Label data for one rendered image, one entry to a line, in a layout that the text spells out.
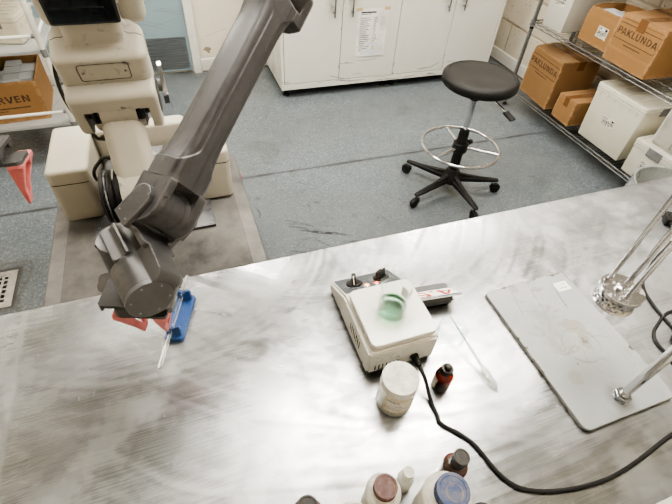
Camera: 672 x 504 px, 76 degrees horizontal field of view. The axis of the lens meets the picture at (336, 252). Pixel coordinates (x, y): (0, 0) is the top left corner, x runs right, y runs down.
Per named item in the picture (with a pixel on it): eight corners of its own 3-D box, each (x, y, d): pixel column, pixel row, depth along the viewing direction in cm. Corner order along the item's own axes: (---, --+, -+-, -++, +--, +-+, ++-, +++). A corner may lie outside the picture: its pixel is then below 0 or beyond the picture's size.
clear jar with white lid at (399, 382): (373, 384, 74) (379, 360, 68) (407, 383, 74) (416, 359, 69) (377, 418, 70) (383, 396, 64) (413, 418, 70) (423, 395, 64)
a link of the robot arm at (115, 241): (133, 210, 57) (86, 226, 54) (151, 242, 53) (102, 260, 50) (146, 247, 62) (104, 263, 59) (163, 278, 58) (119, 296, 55)
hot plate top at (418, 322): (347, 294, 77) (347, 291, 77) (407, 280, 80) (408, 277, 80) (372, 350, 69) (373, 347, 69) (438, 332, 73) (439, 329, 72)
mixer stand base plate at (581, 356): (483, 294, 89) (484, 291, 88) (560, 274, 94) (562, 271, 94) (584, 434, 70) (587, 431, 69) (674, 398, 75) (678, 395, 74)
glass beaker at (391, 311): (382, 296, 77) (389, 265, 71) (410, 309, 75) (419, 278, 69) (368, 320, 73) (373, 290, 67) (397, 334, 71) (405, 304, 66)
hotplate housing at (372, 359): (329, 290, 88) (331, 264, 82) (387, 277, 91) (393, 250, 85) (369, 388, 73) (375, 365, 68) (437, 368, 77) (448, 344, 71)
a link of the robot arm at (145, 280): (192, 207, 61) (143, 177, 53) (229, 259, 54) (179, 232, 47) (134, 268, 61) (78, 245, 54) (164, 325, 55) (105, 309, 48)
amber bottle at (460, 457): (430, 467, 65) (444, 445, 59) (452, 462, 66) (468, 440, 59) (439, 493, 63) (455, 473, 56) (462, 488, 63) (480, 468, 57)
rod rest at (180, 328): (178, 297, 84) (174, 285, 82) (196, 298, 85) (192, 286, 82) (164, 341, 77) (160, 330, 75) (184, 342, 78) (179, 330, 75)
